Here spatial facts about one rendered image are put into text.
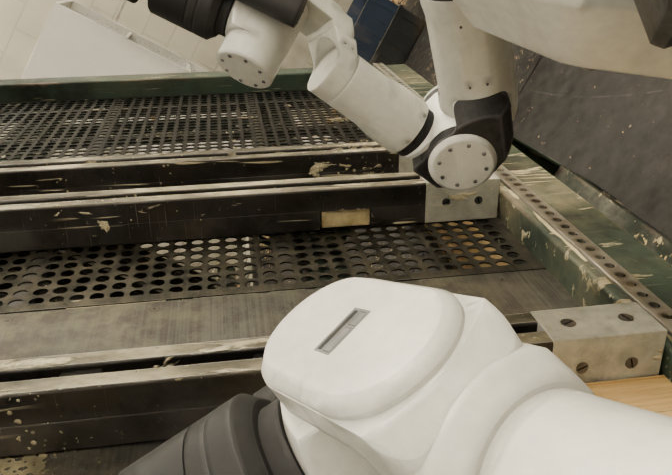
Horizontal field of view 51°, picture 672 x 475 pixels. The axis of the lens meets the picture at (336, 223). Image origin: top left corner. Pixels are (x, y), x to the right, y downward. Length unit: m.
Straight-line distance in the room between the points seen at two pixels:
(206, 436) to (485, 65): 0.56
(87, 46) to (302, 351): 4.12
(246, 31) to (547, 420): 0.60
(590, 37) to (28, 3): 5.49
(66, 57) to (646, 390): 3.92
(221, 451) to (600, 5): 0.30
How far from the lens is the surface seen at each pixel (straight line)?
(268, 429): 0.31
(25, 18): 5.83
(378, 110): 0.81
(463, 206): 1.19
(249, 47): 0.75
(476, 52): 0.78
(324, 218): 1.14
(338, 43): 0.80
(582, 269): 0.97
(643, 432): 0.21
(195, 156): 1.33
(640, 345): 0.81
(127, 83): 2.14
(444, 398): 0.23
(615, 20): 0.44
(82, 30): 4.36
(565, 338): 0.77
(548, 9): 0.44
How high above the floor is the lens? 1.49
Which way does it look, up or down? 19 degrees down
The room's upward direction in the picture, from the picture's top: 64 degrees counter-clockwise
